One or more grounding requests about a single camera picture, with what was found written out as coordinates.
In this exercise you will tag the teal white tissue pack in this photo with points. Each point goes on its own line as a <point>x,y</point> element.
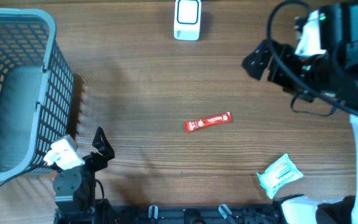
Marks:
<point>279,173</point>

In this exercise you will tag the white barcode scanner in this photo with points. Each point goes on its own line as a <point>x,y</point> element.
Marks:
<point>187,20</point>

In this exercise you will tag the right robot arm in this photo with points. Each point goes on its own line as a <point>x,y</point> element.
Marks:
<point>323,65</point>

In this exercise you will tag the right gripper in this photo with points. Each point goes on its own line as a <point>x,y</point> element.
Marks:
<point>278,74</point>

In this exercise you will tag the red Nescafe stick sachet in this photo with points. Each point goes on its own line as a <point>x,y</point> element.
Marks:
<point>195,125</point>

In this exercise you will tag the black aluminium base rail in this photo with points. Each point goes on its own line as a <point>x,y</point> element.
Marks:
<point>246,214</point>

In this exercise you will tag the grey plastic mesh basket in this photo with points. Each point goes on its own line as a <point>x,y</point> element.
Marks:
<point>36,90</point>

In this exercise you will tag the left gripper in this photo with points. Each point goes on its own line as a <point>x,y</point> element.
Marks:
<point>100,144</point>

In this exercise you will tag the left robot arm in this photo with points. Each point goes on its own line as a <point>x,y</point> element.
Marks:
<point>74,188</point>

